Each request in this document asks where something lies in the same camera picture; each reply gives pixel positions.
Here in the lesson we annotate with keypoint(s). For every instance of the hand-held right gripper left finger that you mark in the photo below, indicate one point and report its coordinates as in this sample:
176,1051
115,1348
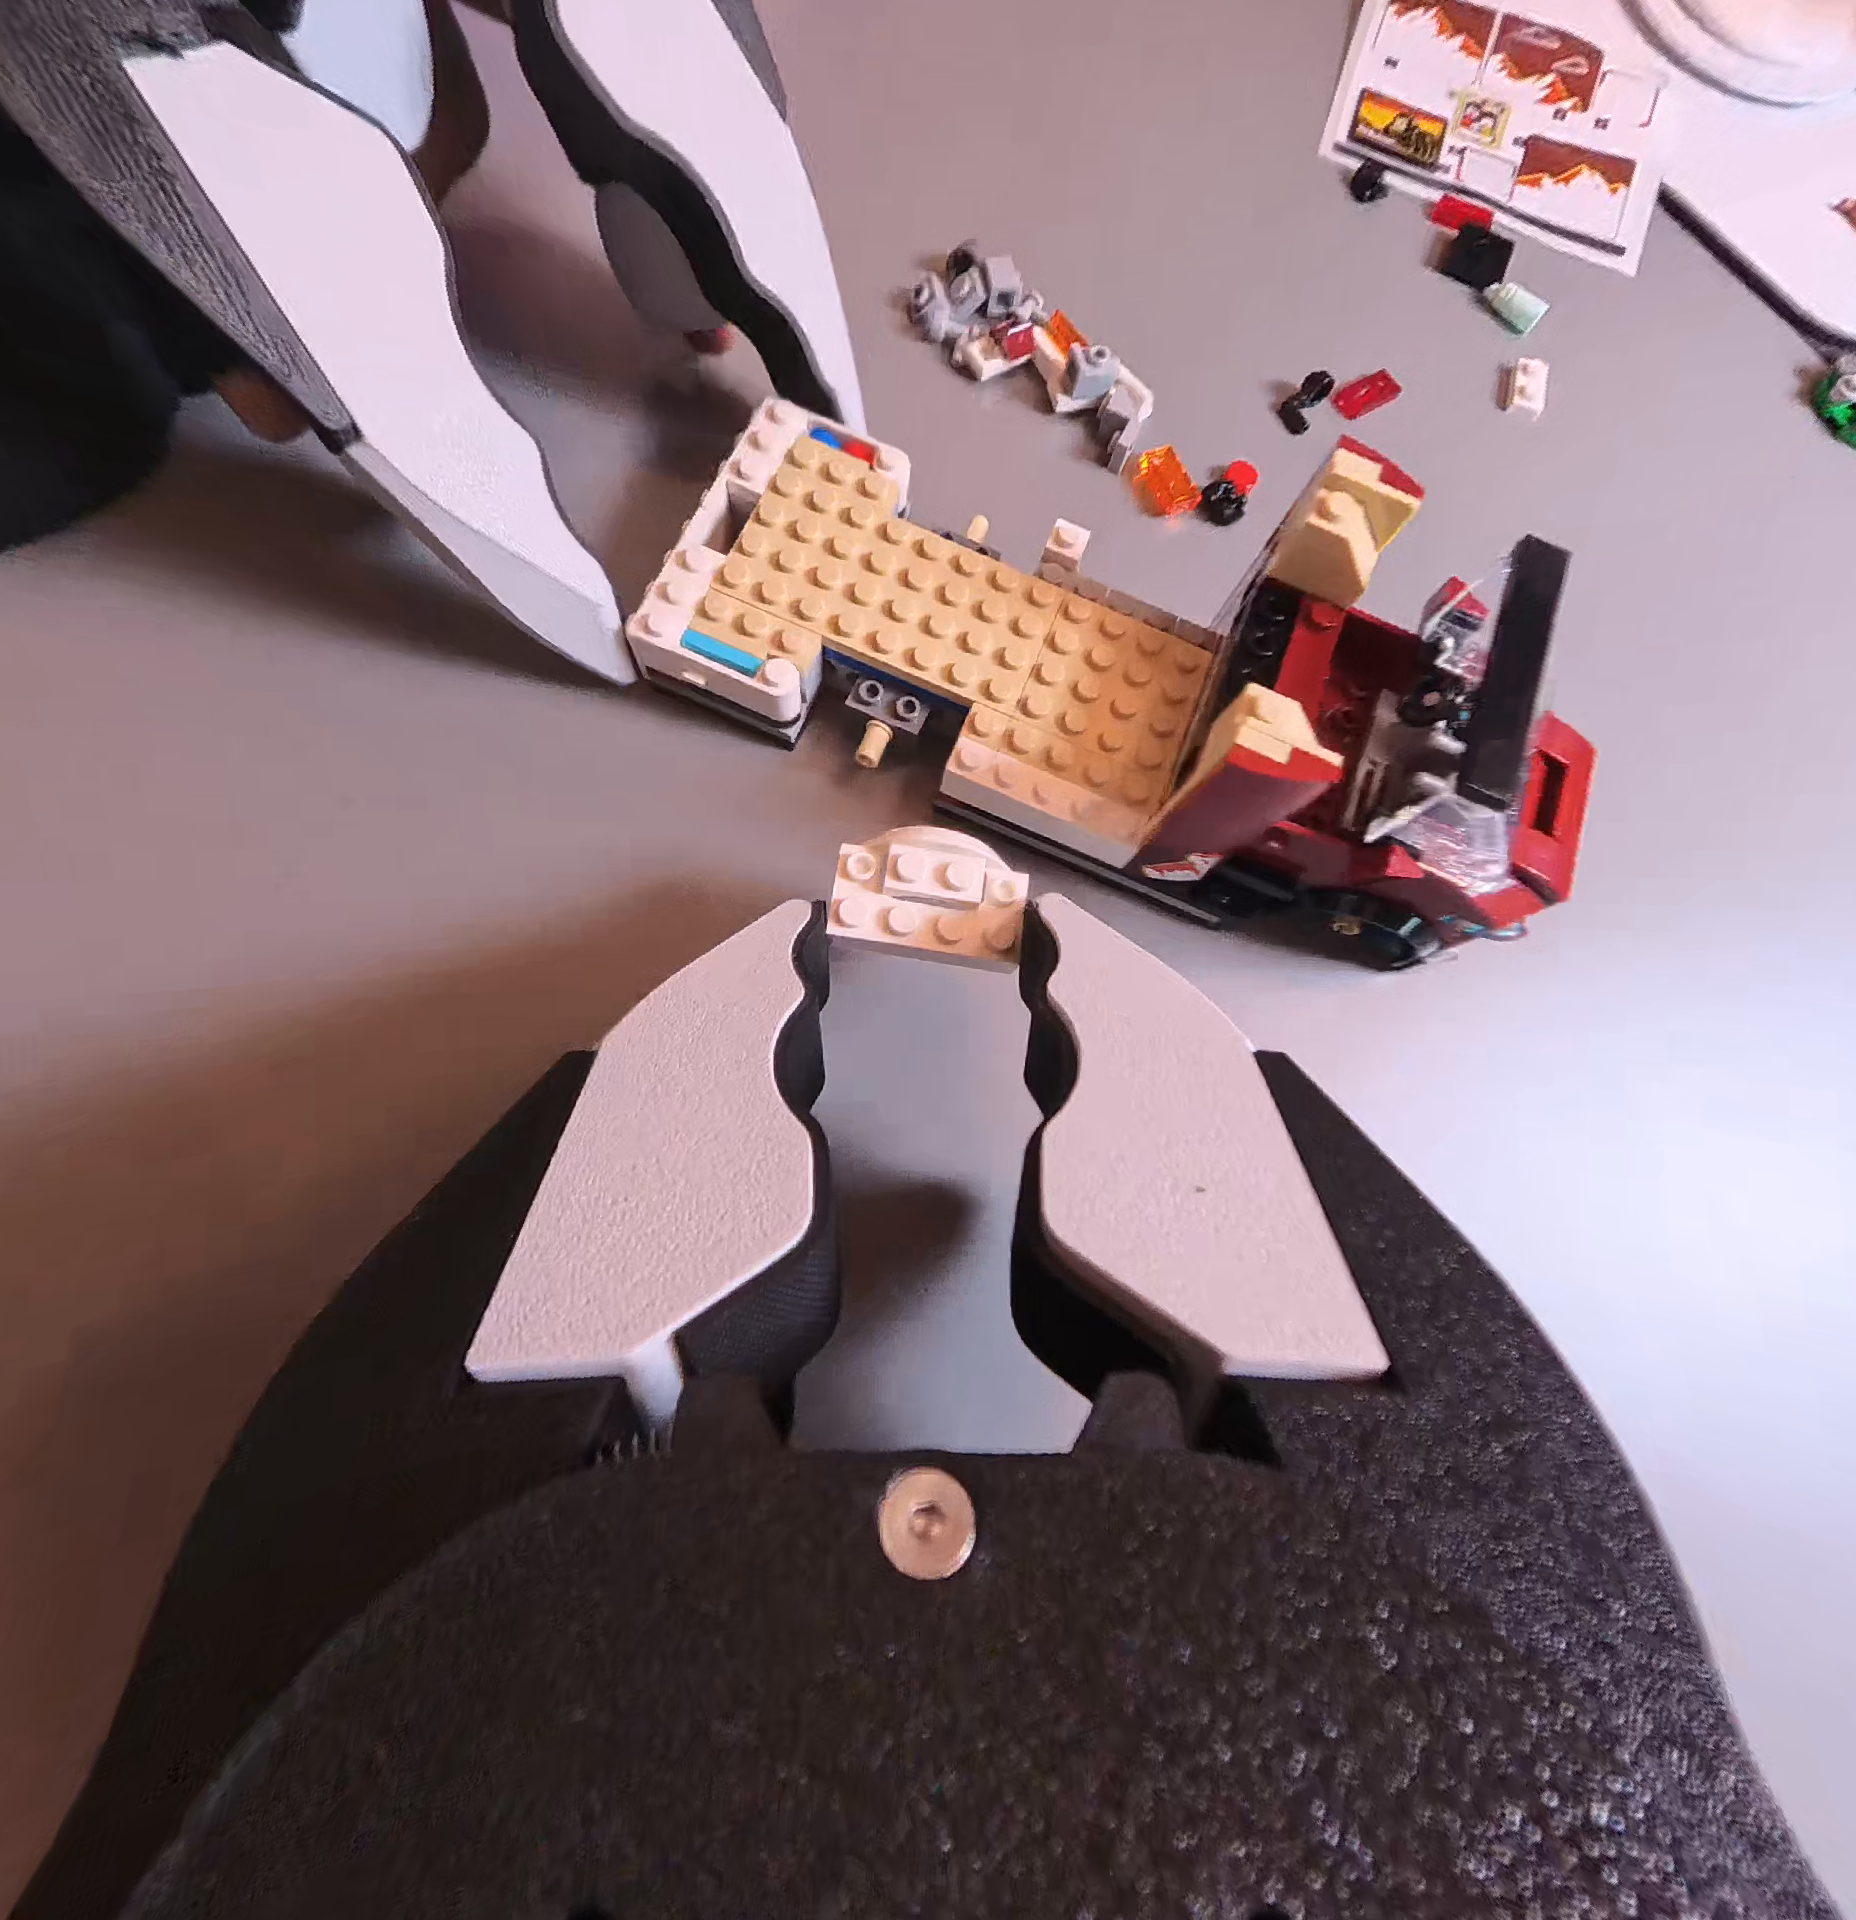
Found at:
659,1184

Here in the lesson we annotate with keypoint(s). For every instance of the toy brick truck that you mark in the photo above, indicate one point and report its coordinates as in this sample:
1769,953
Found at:
944,600

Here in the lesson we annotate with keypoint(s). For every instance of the small white brick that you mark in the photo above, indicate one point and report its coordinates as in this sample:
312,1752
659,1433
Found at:
1523,385

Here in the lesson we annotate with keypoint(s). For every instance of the black piece with red stud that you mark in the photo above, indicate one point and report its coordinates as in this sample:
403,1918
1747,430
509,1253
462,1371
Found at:
1230,491

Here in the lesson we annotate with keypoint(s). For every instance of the orange transparent brick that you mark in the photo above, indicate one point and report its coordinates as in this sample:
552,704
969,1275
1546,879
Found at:
1165,480

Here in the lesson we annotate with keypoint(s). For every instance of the pile of small loose bricks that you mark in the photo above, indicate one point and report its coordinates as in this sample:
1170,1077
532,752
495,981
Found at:
1004,315

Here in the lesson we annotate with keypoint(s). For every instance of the sticker sheet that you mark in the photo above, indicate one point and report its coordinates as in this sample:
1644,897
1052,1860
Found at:
1499,135

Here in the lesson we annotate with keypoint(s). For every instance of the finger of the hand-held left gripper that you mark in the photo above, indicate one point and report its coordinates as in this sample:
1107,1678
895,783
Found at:
720,119
343,269

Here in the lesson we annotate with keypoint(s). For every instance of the pale green small piece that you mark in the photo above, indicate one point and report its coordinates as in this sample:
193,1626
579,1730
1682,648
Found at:
1517,308

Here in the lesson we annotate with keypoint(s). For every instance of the white wheel arch brick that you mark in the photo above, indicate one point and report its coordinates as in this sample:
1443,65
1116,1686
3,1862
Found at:
928,900

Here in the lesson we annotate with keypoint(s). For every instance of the white booklet stand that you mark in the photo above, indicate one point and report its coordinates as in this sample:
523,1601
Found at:
1769,179

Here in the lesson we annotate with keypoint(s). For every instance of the red transparent brick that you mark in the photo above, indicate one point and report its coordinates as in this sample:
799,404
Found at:
1461,211
1365,394

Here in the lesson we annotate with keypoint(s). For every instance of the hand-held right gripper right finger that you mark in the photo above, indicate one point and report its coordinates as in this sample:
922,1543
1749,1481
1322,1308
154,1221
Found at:
1198,1200

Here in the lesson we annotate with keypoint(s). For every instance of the black clip piece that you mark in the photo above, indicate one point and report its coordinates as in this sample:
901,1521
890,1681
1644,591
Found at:
1304,401
1368,179

